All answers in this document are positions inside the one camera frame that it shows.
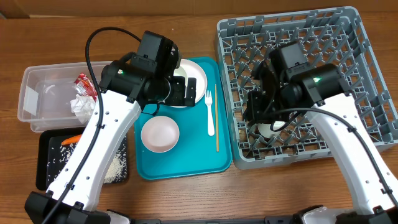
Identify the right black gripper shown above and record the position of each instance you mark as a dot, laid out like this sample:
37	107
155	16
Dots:
259	114

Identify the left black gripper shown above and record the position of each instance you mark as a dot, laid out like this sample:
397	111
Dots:
180	96

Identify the white plastic cup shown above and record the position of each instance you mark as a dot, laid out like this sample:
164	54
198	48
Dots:
267	131

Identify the bowl with nuts and crumbs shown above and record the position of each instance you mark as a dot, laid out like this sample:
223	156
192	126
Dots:
160	134

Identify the red snack wrapper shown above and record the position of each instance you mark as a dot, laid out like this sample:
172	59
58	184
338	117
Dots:
84	86

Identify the white napkin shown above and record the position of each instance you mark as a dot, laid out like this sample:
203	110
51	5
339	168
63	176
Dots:
82	107

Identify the orange carrot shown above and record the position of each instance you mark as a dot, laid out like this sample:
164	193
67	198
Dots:
71	140

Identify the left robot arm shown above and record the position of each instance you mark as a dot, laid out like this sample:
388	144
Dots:
126	87

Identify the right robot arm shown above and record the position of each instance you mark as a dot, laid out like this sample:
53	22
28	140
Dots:
290	86

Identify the grey dishwasher rack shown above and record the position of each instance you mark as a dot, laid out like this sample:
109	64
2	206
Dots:
334	35

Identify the small white plate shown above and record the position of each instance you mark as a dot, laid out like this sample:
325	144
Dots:
180	72

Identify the large white plate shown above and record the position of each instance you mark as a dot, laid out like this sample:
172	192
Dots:
193	70

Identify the white plastic fork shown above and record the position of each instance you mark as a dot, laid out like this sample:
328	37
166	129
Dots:
210	122

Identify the wooden chopstick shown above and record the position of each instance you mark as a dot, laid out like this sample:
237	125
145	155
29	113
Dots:
216	119

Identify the teal serving tray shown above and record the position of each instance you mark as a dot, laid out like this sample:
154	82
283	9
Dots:
195	152

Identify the clear plastic storage bin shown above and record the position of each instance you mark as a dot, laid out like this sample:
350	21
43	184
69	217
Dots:
45	95

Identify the black plastic tray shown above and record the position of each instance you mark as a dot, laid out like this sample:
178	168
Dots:
44	143

